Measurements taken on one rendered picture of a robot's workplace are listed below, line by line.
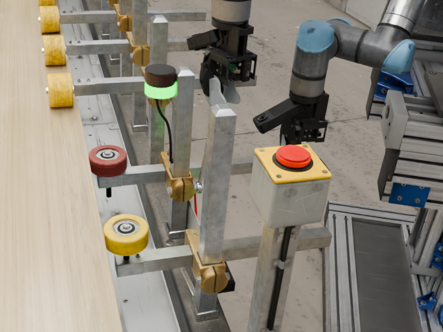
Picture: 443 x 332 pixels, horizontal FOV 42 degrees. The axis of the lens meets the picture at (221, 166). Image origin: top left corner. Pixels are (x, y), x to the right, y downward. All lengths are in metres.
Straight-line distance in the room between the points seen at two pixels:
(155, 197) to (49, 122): 0.32
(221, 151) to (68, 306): 0.34
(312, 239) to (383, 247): 1.07
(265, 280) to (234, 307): 1.42
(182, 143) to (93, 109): 0.88
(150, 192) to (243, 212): 1.16
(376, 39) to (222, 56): 0.36
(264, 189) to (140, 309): 0.69
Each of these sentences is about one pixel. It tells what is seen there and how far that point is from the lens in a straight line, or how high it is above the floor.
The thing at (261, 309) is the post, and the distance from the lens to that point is 0.80.
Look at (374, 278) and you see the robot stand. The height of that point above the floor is 0.21.
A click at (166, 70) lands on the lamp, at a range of 1.14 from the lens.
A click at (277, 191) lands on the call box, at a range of 0.65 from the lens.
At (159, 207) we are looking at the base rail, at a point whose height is 0.70.
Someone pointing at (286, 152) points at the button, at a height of 1.23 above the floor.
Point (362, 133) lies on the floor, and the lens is 3.43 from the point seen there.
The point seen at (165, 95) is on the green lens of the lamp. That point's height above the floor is 1.07.
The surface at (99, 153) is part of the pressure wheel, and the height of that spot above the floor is 0.91.
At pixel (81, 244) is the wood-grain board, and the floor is 0.90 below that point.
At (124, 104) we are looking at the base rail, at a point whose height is 0.70.
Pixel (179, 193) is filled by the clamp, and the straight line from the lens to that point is 1.25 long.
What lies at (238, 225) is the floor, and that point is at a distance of 2.54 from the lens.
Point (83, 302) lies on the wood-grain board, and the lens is 0.94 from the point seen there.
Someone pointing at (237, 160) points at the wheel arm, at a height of 0.86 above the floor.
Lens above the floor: 1.57
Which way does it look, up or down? 33 degrees down
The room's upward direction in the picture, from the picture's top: 6 degrees clockwise
